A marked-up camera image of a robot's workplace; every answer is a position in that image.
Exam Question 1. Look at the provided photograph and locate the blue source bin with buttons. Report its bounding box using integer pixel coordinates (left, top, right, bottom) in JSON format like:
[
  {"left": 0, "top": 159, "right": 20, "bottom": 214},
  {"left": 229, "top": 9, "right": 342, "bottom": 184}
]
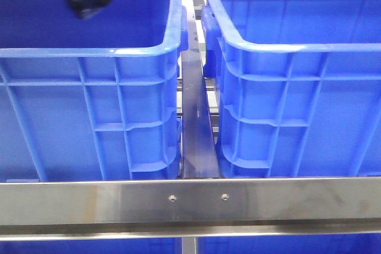
[{"left": 1, "top": 0, "right": 188, "bottom": 183}]

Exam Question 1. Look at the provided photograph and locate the steel centre divider bar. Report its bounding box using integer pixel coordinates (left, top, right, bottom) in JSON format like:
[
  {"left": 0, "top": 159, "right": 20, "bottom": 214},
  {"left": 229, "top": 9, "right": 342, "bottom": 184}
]
[{"left": 181, "top": 0, "right": 220, "bottom": 178}]

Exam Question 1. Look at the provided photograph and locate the blue destination bin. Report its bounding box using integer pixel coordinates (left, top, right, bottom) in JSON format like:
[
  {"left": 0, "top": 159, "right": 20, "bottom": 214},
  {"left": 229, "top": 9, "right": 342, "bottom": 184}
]
[{"left": 202, "top": 0, "right": 380, "bottom": 178}]

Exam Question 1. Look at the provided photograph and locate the lower blue bin left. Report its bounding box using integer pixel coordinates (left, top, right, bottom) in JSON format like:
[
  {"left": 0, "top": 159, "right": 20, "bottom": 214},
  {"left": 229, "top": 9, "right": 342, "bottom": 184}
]
[{"left": 1, "top": 238, "right": 182, "bottom": 253}]

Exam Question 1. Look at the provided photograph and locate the lower blue bin right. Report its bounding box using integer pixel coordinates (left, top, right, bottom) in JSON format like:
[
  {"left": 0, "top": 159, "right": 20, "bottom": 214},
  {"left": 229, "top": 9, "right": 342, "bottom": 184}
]
[{"left": 198, "top": 233, "right": 380, "bottom": 253}]

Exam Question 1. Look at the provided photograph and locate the steel front rail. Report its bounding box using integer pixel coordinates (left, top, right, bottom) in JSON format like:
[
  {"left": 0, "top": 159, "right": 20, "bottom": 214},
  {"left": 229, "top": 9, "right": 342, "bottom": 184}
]
[{"left": 1, "top": 177, "right": 380, "bottom": 240}]

